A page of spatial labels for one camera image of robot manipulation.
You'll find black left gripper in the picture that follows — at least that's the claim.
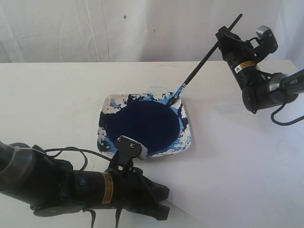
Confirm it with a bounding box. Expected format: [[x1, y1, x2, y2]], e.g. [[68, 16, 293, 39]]
[[73, 167, 170, 220]]

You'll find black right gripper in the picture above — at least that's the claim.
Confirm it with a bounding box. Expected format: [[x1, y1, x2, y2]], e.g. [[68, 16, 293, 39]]
[[215, 26, 261, 78]]

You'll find black paintbrush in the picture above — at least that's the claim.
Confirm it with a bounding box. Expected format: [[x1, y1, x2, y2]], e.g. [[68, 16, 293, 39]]
[[168, 13, 243, 105]]

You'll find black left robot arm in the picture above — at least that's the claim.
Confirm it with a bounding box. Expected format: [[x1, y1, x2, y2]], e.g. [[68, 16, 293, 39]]
[[0, 142, 170, 220]]

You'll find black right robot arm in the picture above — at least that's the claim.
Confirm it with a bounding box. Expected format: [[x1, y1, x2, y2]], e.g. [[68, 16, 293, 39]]
[[216, 26, 304, 113]]

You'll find white square dish blue paint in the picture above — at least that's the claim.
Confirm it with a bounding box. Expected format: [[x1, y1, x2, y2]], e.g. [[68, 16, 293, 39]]
[[97, 92, 192, 158]]

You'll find white paper sheet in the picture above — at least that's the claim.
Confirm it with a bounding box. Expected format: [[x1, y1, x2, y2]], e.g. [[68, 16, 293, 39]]
[[148, 104, 304, 228]]

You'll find white backdrop cloth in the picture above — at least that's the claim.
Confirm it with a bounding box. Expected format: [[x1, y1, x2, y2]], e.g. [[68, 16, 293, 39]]
[[0, 0, 304, 67]]

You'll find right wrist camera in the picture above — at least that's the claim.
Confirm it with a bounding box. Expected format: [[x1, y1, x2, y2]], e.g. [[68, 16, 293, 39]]
[[256, 25, 278, 55]]

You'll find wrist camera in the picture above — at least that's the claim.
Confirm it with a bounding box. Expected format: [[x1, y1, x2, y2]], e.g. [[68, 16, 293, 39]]
[[256, 25, 278, 55], [114, 135, 148, 160]]

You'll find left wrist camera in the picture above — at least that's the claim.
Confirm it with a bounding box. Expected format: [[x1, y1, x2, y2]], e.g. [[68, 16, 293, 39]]
[[114, 135, 148, 160]]

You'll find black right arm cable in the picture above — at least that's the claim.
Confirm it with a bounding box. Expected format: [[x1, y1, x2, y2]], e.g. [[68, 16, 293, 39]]
[[270, 95, 304, 125]]

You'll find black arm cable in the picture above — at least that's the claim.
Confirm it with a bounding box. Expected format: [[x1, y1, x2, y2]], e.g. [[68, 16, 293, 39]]
[[44, 147, 110, 171], [270, 95, 304, 125]]

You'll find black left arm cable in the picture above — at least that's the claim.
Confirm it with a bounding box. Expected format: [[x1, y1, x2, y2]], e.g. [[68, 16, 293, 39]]
[[44, 147, 110, 171]]

